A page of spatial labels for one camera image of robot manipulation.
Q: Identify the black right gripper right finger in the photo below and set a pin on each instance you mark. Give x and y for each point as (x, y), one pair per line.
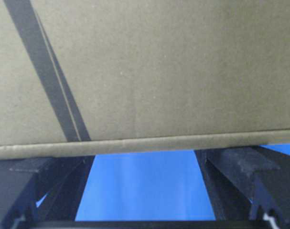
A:
(247, 183)

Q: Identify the brown polymaker cardboard box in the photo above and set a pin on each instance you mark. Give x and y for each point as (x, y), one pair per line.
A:
(87, 77)

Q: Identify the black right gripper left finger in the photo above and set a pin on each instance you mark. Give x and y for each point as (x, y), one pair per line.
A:
(40, 189)

